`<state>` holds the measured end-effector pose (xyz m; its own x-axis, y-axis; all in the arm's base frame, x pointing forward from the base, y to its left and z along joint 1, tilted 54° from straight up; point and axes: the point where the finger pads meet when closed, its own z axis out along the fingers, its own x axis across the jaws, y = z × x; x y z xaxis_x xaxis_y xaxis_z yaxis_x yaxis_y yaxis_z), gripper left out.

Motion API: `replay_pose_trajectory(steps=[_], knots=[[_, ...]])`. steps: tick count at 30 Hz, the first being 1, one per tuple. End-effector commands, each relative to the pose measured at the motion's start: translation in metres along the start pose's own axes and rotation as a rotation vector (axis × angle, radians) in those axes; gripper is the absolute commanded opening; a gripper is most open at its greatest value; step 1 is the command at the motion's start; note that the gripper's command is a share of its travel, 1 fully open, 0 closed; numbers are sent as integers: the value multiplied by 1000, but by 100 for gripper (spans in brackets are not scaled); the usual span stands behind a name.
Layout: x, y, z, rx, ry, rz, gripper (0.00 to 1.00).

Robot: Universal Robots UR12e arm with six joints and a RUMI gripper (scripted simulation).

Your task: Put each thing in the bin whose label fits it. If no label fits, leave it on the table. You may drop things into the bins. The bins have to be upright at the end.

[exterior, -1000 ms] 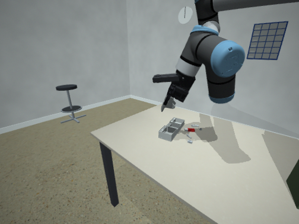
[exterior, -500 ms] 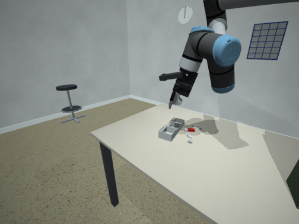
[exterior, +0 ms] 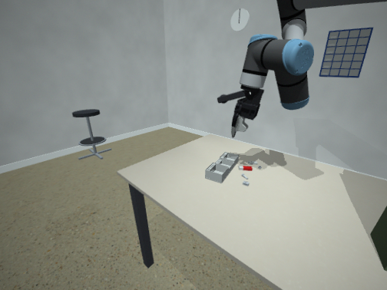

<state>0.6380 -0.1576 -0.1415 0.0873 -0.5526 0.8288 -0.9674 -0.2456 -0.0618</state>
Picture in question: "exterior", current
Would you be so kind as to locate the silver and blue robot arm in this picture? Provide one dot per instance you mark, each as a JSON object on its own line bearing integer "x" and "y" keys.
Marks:
{"x": 289, "y": 59}

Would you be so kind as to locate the grey rack of labelled bins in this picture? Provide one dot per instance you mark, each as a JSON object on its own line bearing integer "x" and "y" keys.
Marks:
{"x": 219, "y": 170}

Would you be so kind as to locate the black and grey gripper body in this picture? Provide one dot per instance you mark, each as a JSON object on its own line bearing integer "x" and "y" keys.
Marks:
{"x": 249, "y": 103}

